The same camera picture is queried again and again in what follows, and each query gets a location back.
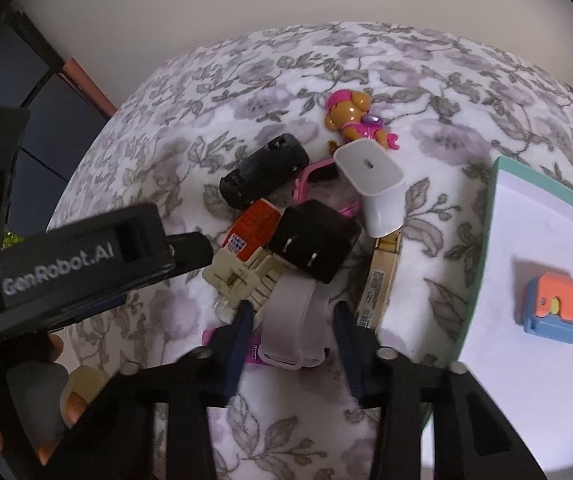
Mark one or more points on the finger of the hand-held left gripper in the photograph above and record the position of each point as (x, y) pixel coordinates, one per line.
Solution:
(104, 305)
(189, 252)

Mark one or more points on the orange labelled small box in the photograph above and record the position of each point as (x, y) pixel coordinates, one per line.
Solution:
(254, 227)

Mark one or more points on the white charger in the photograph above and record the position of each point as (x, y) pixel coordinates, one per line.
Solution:
(376, 195)

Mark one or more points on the orange blue cube toy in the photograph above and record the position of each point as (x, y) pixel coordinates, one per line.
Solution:
(561, 305)

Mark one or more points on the black charger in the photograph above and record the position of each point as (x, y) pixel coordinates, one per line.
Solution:
(316, 240)

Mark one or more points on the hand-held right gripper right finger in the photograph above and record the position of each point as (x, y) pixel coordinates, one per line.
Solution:
(349, 345)

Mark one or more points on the black toy car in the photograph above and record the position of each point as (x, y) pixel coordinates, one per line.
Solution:
(261, 170)

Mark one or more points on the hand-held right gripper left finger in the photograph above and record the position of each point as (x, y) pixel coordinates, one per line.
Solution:
(239, 340)

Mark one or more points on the beige plastic connector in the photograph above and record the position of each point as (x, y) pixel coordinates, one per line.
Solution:
(231, 272)

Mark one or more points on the person's left hand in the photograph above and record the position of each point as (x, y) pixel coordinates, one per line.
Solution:
(74, 407)

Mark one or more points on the pink plastic frame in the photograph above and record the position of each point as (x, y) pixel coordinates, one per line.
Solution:
(302, 182)

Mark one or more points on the floral printed blanket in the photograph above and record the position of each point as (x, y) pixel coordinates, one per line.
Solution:
(266, 75)

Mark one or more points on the white tray with teal rim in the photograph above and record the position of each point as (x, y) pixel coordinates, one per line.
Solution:
(516, 240)

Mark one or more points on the reddish brown board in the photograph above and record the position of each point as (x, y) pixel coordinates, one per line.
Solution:
(89, 87)

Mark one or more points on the pink brown toy dog figure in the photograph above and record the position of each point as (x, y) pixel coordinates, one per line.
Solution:
(354, 120)

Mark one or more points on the gold metal module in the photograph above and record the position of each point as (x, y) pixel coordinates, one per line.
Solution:
(376, 285)

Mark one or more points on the magenta packet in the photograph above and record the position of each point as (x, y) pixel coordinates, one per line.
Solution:
(255, 355)

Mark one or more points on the dark cabinet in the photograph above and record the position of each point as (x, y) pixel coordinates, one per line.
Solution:
(41, 125)

